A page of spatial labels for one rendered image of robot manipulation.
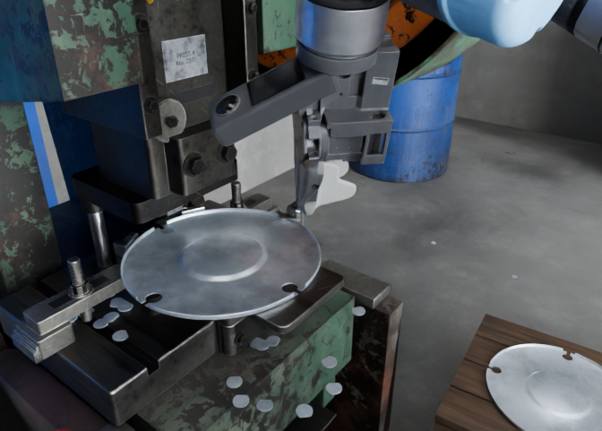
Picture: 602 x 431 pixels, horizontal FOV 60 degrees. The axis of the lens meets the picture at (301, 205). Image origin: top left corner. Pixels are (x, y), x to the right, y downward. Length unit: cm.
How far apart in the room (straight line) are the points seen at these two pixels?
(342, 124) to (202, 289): 34
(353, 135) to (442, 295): 163
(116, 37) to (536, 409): 103
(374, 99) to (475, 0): 18
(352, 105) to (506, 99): 356
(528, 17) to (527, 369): 105
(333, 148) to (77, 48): 27
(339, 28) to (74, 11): 27
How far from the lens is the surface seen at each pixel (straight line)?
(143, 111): 64
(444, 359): 181
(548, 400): 126
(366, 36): 43
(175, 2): 70
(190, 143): 70
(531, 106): 399
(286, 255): 78
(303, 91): 46
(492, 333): 139
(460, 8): 34
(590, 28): 45
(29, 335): 80
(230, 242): 81
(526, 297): 217
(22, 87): 64
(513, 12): 33
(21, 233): 94
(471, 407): 120
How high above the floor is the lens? 120
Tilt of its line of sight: 27 degrees down
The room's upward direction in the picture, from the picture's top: straight up
